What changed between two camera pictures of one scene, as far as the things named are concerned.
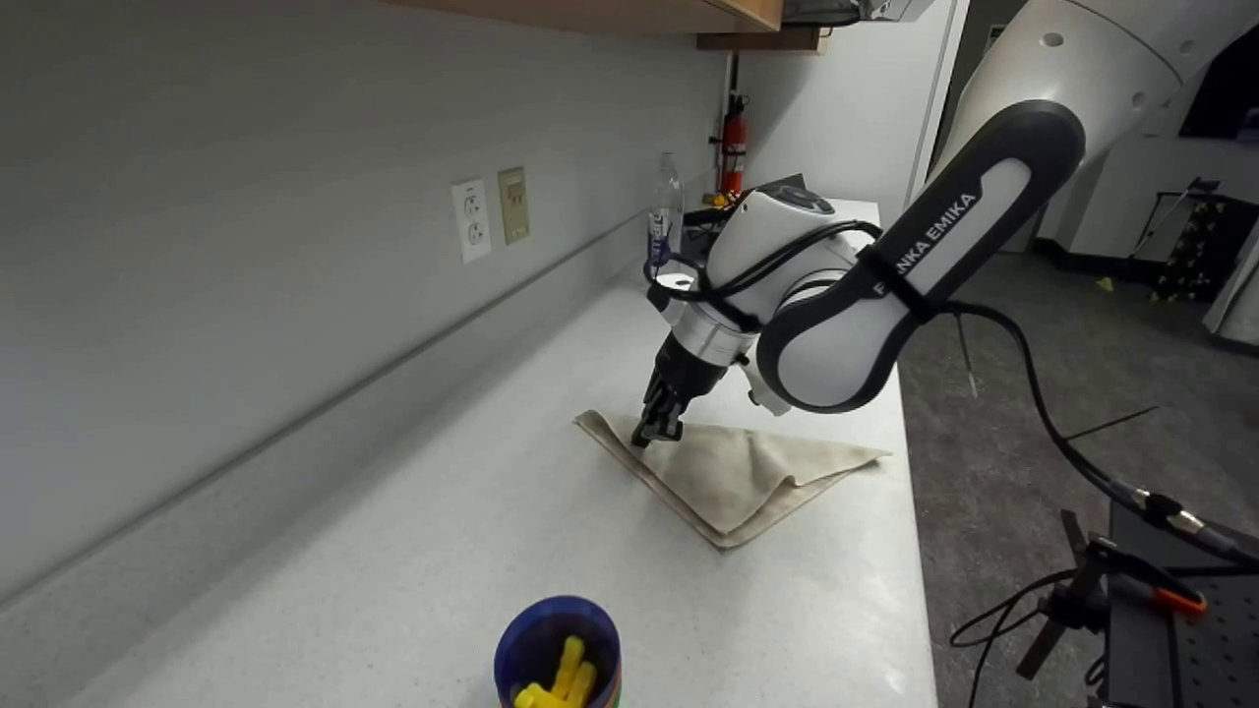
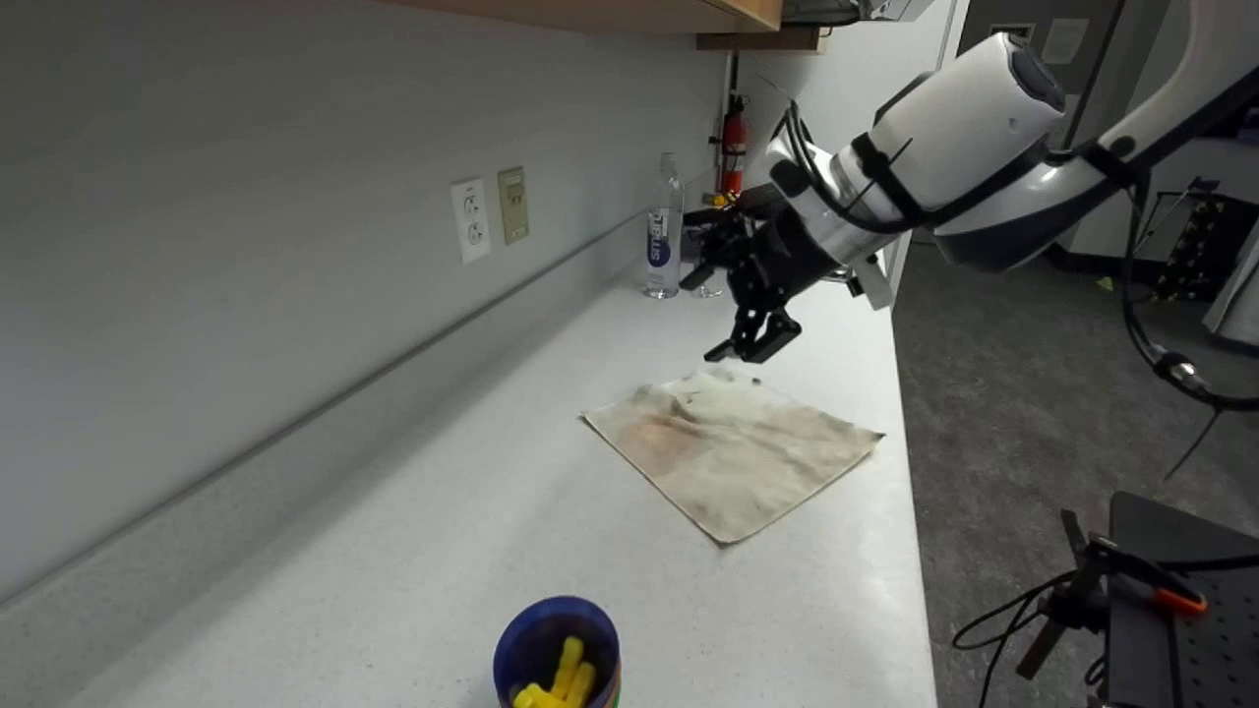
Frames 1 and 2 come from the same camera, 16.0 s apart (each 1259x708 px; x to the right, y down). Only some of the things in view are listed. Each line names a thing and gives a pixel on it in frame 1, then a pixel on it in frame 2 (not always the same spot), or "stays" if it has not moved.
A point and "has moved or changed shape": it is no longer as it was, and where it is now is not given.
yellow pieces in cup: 570,689 stays
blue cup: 533,644 stays
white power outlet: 474,213 stays
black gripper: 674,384 -> 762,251
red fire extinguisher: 734,136 stays
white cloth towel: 717,484 has moved or changed shape
